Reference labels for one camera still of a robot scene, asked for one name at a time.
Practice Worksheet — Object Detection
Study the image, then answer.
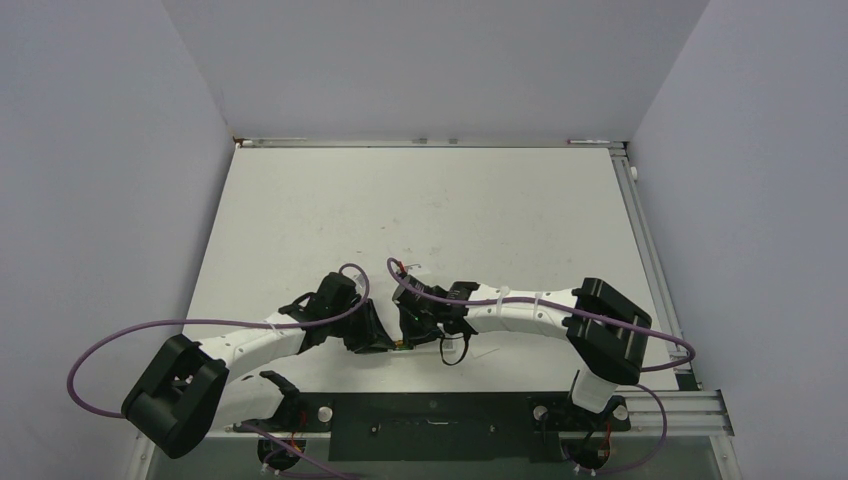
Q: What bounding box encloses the white remote control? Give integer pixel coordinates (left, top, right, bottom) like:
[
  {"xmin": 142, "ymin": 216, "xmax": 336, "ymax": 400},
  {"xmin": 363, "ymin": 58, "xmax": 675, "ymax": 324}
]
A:
[{"xmin": 390, "ymin": 337, "xmax": 463, "ymax": 356}]

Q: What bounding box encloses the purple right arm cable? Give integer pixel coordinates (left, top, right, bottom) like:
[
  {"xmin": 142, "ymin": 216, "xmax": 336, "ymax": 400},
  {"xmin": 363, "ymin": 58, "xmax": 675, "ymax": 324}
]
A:
[{"xmin": 386, "ymin": 257, "xmax": 697, "ymax": 475}]

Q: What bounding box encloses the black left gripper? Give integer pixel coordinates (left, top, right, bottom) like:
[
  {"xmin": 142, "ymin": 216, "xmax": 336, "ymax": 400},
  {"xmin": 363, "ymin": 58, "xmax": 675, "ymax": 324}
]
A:
[{"xmin": 328, "ymin": 298, "xmax": 394, "ymax": 353}]

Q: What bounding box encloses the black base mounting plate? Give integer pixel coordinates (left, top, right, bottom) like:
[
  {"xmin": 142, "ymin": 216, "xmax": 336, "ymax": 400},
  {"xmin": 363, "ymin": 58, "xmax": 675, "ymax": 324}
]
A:
[{"xmin": 237, "ymin": 391, "xmax": 631, "ymax": 462}]

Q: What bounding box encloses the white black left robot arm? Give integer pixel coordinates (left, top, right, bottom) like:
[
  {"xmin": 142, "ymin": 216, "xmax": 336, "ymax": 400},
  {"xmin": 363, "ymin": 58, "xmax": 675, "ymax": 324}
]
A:
[{"xmin": 121, "ymin": 272, "xmax": 395, "ymax": 459}]

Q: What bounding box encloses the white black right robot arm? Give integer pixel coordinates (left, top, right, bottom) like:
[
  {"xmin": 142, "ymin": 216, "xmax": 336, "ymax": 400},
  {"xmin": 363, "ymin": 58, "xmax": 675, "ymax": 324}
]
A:
[{"xmin": 392, "ymin": 274, "xmax": 653, "ymax": 428}]

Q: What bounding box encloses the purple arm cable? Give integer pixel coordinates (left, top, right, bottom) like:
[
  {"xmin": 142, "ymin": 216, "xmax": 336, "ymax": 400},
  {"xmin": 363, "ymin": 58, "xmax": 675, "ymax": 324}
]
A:
[
  {"xmin": 66, "ymin": 262, "xmax": 371, "ymax": 480},
  {"xmin": 386, "ymin": 257, "xmax": 697, "ymax": 475}
]

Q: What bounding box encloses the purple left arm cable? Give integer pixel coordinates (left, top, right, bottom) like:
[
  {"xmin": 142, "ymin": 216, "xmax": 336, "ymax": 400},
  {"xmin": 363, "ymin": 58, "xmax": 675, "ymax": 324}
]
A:
[{"xmin": 66, "ymin": 262, "xmax": 371, "ymax": 480}]

